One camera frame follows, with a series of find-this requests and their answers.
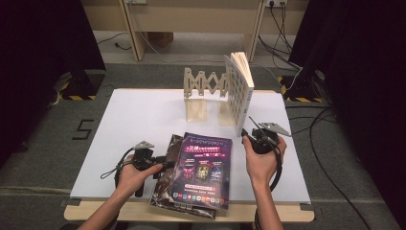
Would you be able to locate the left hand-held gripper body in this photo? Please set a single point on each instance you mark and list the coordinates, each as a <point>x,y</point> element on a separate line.
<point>143,158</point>

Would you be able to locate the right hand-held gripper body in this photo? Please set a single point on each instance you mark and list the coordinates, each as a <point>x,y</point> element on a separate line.
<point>265,143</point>

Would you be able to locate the black and red magazine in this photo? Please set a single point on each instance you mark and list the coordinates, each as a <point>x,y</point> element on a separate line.
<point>161,188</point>

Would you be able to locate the purple magazine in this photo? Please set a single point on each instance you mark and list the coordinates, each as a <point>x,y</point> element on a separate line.
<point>201,169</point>

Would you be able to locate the white book with colourful pictures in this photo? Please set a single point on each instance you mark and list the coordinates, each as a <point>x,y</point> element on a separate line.
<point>237,96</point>

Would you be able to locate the beige expandable book rack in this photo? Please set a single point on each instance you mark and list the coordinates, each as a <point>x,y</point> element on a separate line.
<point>196,110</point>

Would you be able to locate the person's left hand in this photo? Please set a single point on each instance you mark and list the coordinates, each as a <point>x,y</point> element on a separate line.
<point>130,179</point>

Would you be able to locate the person's right hand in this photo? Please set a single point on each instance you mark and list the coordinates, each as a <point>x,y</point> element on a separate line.
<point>265,169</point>

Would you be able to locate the white board mat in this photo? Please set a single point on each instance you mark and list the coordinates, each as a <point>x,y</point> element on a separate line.
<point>111,134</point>

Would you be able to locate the stand base with striped tape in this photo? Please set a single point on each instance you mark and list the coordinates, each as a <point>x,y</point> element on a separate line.
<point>301,87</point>
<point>81,86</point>

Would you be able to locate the light wooden table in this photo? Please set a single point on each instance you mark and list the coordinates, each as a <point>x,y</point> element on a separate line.
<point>292,215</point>

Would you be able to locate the grey tape piece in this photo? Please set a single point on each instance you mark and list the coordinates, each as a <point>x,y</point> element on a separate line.
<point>311,209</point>
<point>69,202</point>

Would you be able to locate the brown box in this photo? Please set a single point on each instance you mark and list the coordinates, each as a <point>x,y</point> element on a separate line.
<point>161,39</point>

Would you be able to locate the black curtain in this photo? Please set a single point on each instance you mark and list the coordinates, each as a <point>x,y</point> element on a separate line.
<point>38,64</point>
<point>367,80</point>

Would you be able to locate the beige wooden desk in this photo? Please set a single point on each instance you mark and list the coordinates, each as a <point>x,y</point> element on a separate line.
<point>191,19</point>

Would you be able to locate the white wall socket with plugs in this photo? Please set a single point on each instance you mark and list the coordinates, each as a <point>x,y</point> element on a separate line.
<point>276,3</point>

